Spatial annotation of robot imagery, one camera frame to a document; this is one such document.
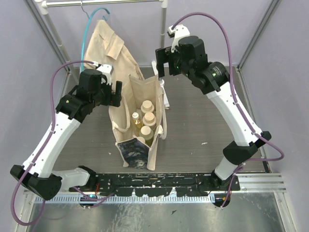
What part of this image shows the cream canvas tote bag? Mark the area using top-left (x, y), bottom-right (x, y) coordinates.
top-left (109, 75), bottom-right (167, 171)

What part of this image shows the amber clear bottle white cap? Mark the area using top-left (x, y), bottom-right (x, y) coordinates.
top-left (131, 112), bottom-right (143, 137)

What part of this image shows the beige labelled bottle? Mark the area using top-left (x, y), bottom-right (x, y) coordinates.
top-left (140, 100), bottom-right (155, 114)

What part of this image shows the green bottle beige cap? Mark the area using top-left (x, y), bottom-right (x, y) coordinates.
top-left (139, 126), bottom-right (154, 147)

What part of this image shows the green flip-cap bottle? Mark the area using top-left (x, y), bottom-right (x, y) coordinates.
top-left (134, 136), bottom-right (146, 144)

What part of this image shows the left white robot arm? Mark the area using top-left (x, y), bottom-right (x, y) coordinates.
top-left (10, 64), bottom-right (122, 201)

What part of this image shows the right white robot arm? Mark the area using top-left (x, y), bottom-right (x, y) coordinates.
top-left (155, 36), bottom-right (271, 190)

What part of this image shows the beige hanging shirt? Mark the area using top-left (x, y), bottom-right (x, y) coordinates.
top-left (82, 19), bottom-right (145, 80)

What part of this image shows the teal clothes hanger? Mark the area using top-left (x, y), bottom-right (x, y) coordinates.
top-left (81, 7), bottom-right (111, 59)

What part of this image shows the white metal clothes rack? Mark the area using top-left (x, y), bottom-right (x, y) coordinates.
top-left (34, 0), bottom-right (170, 109)

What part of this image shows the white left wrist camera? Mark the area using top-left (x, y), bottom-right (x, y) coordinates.
top-left (92, 61), bottom-right (113, 86)

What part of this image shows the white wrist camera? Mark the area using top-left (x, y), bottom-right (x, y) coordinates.
top-left (168, 25), bottom-right (190, 53)
top-left (92, 61), bottom-right (113, 86)

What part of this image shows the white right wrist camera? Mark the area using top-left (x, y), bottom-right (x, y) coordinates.
top-left (168, 25), bottom-right (190, 53)

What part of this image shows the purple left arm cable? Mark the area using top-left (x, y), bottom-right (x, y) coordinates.
top-left (11, 60), bottom-right (116, 227)

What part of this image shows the aluminium frame rail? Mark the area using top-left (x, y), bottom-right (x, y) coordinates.
top-left (23, 173), bottom-right (287, 204)

